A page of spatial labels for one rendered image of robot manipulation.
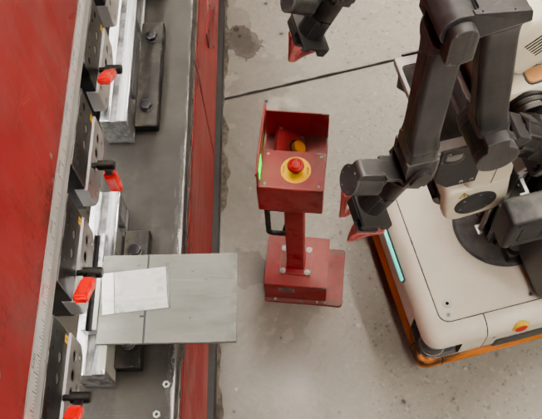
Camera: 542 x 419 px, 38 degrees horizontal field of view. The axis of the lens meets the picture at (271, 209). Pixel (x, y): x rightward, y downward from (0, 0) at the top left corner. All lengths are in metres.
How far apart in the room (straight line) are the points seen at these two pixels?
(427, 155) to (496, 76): 0.20
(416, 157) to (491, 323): 1.06
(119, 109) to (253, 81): 1.26
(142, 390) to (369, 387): 1.04
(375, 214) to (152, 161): 0.57
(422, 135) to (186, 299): 0.55
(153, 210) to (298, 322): 0.93
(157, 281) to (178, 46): 0.68
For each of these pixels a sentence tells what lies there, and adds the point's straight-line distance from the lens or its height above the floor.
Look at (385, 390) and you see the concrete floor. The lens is 2.50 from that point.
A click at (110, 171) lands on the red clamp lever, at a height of 1.23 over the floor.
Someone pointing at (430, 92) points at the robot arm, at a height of 1.45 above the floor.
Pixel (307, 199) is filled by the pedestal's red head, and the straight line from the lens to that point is 1.90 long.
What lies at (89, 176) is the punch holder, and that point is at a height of 1.25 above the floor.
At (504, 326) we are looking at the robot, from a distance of 2.34.
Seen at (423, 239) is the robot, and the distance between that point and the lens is 2.38.
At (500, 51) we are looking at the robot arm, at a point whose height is 1.51.
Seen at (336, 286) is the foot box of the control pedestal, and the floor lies 0.01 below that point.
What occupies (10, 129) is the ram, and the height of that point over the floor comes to 1.59.
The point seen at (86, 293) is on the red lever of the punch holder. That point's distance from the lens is 1.23.
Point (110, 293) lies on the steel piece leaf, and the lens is 1.56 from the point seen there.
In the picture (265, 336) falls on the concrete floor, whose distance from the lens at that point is 2.54.
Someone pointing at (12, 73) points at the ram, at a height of 1.61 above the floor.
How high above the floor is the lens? 2.42
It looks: 63 degrees down
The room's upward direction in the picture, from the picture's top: 5 degrees counter-clockwise
